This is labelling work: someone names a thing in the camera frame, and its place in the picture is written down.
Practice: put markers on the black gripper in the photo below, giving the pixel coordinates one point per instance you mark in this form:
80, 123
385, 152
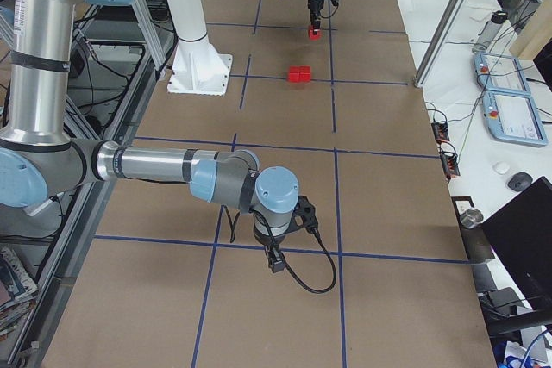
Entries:
315, 7
269, 241

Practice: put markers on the red block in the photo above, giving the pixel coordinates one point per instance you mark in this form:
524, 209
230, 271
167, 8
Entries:
314, 33
304, 73
294, 74

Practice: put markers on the upper teach pendant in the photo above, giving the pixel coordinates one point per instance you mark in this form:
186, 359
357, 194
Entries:
500, 73

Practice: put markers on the teach pendant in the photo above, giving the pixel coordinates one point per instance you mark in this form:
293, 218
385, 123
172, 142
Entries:
500, 73
512, 117

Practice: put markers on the orange black power strip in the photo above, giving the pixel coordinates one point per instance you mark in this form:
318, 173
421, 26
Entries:
447, 152

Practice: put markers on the metal cup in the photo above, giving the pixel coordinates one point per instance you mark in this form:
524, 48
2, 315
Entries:
471, 218

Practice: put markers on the lower teach pendant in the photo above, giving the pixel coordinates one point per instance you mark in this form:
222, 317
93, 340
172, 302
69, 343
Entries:
512, 117

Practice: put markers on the black laptop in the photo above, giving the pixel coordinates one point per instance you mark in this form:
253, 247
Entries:
520, 235

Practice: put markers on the black computer mouse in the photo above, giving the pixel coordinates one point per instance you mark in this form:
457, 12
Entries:
520, 181

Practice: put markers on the stack of magazines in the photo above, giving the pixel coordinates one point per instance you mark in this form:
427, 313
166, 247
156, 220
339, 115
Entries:
18, 291

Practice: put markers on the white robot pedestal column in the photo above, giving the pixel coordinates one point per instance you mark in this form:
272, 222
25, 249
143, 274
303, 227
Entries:
197, 68

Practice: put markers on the aluminium frame post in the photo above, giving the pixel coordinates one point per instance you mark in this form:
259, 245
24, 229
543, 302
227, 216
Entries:
437, 41

